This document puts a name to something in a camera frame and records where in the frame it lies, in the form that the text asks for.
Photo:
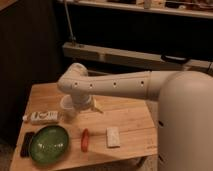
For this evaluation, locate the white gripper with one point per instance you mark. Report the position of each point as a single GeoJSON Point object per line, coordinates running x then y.
{"type": "Point", "coordinates": [84, 102]}

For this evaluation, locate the red pepper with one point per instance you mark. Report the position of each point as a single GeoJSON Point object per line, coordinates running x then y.
{"type": "Point", "coordinates": [85, 140]}

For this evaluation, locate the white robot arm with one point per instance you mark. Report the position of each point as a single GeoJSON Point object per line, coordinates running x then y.
{"type": "Point", "coordinates": [185, 109]}

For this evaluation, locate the white sponge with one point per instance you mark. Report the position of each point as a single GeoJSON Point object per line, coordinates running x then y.
{"type": "Point", "coordinates": [113, 139]}

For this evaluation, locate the clear plastic cup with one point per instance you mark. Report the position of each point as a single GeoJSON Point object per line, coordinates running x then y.
{"type": "Point", "coordinates": [67, 107]}

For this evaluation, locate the wooden table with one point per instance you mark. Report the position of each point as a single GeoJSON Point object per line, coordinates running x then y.
{"type": "Point", "coordinates": [137, 135]}

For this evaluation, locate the green bowl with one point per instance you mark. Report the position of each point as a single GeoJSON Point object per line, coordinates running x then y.
{"type": "Point", "coordinates": [48, 144]}

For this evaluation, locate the white tube bottle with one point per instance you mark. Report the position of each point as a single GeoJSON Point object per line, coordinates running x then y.
{"type": "Point", "coordinates": [41, 117]}

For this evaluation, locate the long wooden bench shelf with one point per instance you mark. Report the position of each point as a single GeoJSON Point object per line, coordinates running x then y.
{"type": "Point", "coordinates": [131, 58]}

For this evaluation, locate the metal pole stand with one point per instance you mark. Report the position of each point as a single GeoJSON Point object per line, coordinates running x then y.
{"type": "Point", "coordinates": [72, 38]}

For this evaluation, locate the black object on shelf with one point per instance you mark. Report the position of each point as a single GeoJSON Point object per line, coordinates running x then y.
{"type": "Point", "coordinates": [174, 59]}

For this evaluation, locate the black rectangular bar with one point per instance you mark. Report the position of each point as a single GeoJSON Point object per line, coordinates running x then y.
{"type": "Point", "coordinates": [25, 145]}

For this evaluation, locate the upper wooden shelf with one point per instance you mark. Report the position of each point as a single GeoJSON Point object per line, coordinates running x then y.
{"type": "Point", "coordinates": [138, 8]}

